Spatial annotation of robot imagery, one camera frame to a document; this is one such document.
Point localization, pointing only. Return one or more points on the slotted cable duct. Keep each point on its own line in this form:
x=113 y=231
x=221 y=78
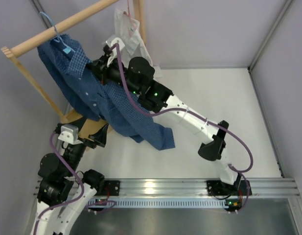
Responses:
x=176 y=203

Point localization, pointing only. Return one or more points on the aluminium frame post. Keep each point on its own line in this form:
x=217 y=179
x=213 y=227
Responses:
x=56 y=63
x=269 y=35

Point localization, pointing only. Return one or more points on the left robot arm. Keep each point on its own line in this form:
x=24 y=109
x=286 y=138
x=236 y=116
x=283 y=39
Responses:
x=62 y=194

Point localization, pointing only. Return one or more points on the blue checked shirt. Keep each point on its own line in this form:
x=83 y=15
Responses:
x=110 y=102

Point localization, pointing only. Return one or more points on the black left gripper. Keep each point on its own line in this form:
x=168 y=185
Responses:
x=99 y=137

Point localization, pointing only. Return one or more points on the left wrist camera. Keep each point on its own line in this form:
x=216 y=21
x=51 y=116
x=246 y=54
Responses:
x=69 y=134

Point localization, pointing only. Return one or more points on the aluminium frame post right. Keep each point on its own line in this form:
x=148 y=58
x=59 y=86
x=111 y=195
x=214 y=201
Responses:
x=269 y=35

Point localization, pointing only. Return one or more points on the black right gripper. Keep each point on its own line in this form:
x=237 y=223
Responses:
x=100 y=68

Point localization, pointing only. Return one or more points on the blue wire hanger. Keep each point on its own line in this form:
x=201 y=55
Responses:
x=58 y=39

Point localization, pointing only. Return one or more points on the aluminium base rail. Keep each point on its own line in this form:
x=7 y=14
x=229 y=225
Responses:
x=196 y=188

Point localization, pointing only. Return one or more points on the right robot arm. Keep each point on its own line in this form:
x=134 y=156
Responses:
x=138 y=79

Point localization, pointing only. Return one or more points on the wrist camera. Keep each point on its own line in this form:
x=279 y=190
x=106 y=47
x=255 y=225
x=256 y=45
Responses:
x=69 y=134
x=113 y=46

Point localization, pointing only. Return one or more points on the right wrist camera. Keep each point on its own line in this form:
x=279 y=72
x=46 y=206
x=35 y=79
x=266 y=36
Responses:
x=113 y=46

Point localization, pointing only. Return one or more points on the aluminium frame post left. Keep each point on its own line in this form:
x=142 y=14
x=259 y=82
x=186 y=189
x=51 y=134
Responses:
x=56 y=63

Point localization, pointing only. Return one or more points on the white shirt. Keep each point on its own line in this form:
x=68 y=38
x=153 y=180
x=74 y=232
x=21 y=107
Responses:
x=131 y=44

